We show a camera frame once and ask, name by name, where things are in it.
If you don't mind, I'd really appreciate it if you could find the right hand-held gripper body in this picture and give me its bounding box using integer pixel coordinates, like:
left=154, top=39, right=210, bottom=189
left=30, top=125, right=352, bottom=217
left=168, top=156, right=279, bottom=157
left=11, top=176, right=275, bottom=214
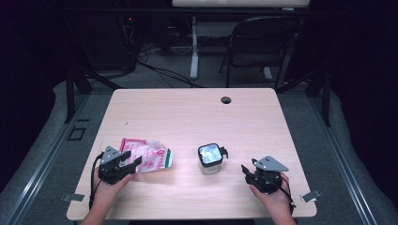
left=245, top=155, right=289, bottom=195

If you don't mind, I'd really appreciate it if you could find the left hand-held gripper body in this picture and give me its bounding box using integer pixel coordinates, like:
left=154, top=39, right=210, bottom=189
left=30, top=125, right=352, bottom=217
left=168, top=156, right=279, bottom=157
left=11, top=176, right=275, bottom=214
left=98, top=145, right=137, bottom=185

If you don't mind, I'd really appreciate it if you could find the pink and white plastic bag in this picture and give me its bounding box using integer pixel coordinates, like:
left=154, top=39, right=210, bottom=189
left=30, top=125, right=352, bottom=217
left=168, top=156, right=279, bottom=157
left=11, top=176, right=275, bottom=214
left=119, top=137, right=174, bottom=174

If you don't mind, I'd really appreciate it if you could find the glass jar with black lid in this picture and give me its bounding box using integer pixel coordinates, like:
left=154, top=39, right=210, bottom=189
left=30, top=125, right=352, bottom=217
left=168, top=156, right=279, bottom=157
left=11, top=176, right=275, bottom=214
left=196, top=142, right=229, bottom=175

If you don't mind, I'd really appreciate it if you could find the person's left hand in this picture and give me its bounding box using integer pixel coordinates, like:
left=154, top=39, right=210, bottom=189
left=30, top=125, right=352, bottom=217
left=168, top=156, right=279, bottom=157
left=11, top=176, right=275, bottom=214
left=92, top=172, right=134, bottom=208

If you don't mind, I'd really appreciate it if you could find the person's right hand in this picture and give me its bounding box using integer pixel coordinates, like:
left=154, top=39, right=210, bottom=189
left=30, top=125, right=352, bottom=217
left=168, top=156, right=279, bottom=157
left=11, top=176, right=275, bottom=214
left=249, top=172, right=296, bottom=218

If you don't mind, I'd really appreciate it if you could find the dark computer tower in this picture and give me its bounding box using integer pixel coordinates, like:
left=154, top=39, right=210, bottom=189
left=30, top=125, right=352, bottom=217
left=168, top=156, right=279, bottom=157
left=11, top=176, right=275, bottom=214
left=74, top=14, right=139, bottom=71

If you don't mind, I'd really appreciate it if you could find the black folding chair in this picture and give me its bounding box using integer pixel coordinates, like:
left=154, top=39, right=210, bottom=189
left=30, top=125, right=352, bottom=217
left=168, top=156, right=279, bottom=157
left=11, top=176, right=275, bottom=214
left=219, top=15, right=303, bottom=91

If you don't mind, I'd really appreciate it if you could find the white desk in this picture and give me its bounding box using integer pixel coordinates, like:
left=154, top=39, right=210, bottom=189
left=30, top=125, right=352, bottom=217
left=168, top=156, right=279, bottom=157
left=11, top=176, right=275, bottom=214
left=171, top=0, right=311, bottom=81

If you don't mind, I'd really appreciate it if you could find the left hand-held gripper cable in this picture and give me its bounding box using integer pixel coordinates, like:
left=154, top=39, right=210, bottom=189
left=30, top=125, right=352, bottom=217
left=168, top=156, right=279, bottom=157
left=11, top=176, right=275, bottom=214
left=88, top=152, right=105, bottom=211

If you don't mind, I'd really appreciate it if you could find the hand-held gripper cable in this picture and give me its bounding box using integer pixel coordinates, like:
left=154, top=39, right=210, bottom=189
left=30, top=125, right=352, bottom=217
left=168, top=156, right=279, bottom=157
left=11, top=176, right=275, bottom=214
left=266, top=175, right=297, bottom=217
left=88, top=152, right=105, bottom=211

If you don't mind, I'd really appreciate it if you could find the right hand-held gripper cable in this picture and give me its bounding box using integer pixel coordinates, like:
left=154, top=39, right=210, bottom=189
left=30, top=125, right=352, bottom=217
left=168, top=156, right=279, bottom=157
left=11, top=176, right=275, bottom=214
left=266, top=175, right=297, bottom=217

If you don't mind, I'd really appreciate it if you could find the grey metal table bracket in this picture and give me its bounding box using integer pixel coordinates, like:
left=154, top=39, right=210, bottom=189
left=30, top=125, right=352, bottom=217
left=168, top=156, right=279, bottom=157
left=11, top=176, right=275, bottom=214
left=62, top=193, right=85, bottom=203
left=299, top=188, right=323, bottom=203

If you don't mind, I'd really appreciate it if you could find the aluminium floor rail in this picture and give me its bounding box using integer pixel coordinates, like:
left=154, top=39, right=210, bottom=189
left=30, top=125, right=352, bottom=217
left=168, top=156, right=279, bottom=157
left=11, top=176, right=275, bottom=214
left=5, top=93, right=91, bottom=225
left=308, top=93, right=380, bottom=225

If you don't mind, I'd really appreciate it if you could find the black metal frame stand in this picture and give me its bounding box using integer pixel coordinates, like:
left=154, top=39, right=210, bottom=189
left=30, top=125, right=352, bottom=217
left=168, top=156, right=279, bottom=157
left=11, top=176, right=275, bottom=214
left=275, top=66, right=332, bottom=128
left=64, top=66, right=122, bottom=124

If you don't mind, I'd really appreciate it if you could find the black floor cable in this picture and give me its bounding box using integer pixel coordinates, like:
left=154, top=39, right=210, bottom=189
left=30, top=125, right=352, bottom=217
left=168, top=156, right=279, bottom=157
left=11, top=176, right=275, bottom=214
left=136, top=59, right=205, bottom=89

